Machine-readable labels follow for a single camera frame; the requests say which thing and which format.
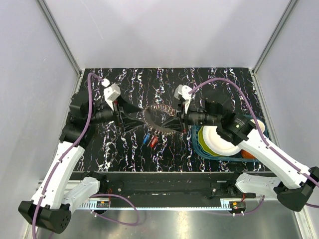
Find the right aluminium frame post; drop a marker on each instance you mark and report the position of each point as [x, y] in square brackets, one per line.
[275, 34]

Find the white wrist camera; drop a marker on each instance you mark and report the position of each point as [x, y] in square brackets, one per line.
[111, 92]
[182, 92]

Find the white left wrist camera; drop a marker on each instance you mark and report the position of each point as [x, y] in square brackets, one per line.
[111, 92]

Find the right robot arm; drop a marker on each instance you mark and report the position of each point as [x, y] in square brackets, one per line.
[293, 182]

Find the yellow-green plate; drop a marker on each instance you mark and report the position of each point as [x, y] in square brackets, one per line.
[202, 143]

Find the blue plastic key tag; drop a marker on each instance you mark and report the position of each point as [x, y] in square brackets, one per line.
[146, 138]

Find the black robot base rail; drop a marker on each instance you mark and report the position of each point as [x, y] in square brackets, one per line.
[206, 184]

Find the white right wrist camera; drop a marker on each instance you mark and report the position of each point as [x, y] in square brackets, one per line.
[182, 92]

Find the left aluminium frame post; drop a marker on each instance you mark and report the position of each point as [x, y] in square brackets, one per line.
[58, 35]

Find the red plastic key tag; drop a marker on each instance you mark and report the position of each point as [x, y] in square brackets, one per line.
[153, 141]

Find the aluminium frame post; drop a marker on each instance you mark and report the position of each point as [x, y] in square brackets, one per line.
[58, 35]
[275, 34]

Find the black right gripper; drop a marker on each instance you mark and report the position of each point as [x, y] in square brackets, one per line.
[177, 124]

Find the white plate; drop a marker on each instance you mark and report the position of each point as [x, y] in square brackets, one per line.
[217, 144]

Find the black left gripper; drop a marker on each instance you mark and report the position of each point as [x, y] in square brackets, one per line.
[126, 108]

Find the teal plastic dish basket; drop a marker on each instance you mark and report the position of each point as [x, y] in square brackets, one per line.
[197, 148]

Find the orange cup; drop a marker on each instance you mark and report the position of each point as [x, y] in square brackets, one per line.
[247, 155]

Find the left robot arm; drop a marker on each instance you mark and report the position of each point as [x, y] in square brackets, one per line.
[51, 207]

